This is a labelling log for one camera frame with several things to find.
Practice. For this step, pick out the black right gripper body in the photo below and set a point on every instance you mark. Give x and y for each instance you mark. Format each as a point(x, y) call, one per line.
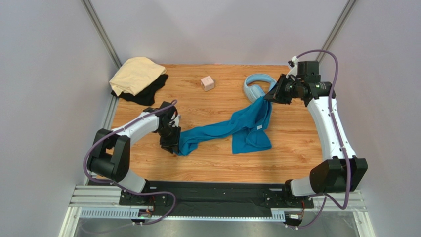
point(282, 90)

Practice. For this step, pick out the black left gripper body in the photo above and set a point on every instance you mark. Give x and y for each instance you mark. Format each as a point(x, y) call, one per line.
point(169, 136)

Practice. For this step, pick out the blue t shirt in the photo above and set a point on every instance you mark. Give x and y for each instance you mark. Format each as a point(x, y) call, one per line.
point(246, 126)

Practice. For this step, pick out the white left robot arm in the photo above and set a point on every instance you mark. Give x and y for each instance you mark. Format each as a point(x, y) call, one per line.
point(108, 159)

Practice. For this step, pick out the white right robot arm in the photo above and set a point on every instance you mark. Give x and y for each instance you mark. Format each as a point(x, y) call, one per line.
point(341, 170)

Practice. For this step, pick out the black t shirt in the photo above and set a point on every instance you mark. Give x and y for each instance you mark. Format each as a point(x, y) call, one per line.
point(147, 96)

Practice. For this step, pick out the light blue headphones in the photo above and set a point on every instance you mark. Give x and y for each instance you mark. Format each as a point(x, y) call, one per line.
point(254, 92)

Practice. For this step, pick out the pink cube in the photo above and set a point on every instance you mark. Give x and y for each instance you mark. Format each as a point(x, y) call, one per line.
point(207, 83)

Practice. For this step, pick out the beige t shirt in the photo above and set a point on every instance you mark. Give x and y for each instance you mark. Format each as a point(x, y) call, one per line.
point(135, 75)

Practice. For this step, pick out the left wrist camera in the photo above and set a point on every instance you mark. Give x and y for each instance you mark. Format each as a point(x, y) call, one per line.
point(175, 120)

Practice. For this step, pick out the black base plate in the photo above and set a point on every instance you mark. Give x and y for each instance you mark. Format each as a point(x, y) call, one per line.
point(212, 199)

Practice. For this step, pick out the aluminium frame rail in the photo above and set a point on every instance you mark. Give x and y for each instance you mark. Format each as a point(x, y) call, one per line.
point(94, 211)

